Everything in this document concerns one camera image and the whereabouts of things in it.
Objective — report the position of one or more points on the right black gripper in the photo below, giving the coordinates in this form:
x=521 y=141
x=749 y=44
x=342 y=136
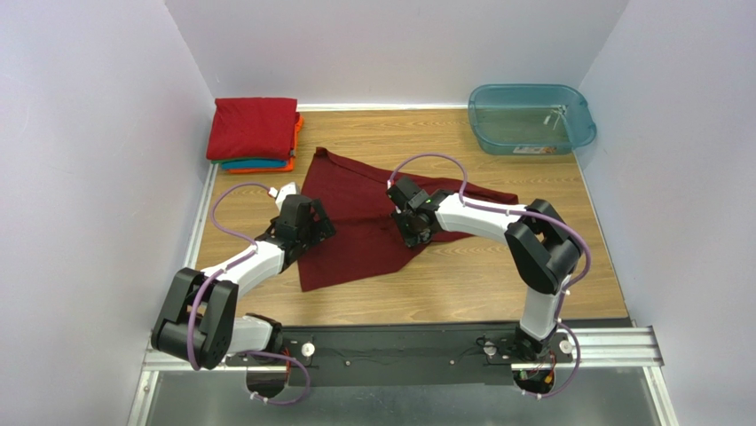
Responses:
x=408 y=230

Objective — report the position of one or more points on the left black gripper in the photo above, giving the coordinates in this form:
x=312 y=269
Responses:
x=316 y=225

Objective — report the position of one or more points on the maroon t shirt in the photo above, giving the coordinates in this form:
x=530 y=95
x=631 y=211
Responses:
x=367 y=242

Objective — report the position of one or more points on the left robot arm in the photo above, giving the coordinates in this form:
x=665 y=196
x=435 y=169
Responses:
x=197 y=321

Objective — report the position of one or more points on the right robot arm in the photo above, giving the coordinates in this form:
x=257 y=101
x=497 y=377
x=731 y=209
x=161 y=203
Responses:
x=546 y=251

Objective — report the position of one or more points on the folded teal t shirt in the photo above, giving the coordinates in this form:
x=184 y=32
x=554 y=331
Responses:
x=256 y=163

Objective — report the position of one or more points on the folded red t shirt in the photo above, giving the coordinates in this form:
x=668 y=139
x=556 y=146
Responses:
x=252 y=127

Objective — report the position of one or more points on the folded green t shirt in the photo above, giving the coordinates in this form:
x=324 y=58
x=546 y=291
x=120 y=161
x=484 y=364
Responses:
x=233 y=159

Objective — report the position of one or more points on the teal plastic bin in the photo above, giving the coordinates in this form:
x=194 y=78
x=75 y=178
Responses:
x=530 y=119

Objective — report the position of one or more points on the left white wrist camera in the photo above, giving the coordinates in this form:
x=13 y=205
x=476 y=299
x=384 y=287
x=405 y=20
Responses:
x=280 y=194

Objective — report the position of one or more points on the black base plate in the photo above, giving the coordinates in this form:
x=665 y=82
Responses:
x=489 y=352

